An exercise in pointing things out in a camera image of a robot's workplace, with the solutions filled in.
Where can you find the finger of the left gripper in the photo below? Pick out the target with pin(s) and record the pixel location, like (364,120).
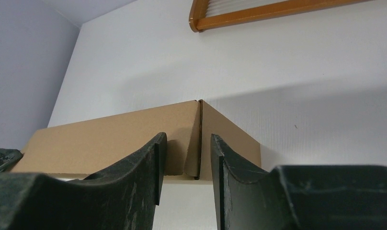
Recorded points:
(8,158)

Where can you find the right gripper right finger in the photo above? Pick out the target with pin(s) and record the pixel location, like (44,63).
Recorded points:
(296,197)

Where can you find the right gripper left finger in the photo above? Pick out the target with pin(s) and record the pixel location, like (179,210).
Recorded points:
(122,196)

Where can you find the brown cardboard box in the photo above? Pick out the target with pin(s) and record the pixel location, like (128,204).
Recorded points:
(79,149)

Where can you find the orange wooden shelf rack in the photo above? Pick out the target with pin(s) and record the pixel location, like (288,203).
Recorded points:
(199,21)

